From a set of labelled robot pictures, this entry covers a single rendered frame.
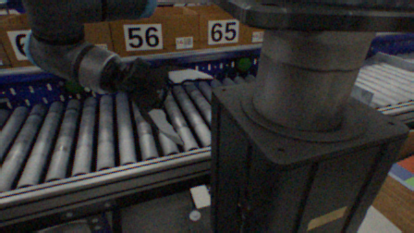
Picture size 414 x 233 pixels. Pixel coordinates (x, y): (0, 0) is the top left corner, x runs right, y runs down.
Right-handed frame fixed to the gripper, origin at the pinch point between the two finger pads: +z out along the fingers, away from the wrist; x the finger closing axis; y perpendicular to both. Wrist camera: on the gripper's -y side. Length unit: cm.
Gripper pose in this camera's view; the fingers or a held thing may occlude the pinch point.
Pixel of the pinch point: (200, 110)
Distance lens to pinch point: 48.2
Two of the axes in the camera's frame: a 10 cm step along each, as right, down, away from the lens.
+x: -3.8, 8.9, -2.4
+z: 9.2, 3.9, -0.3
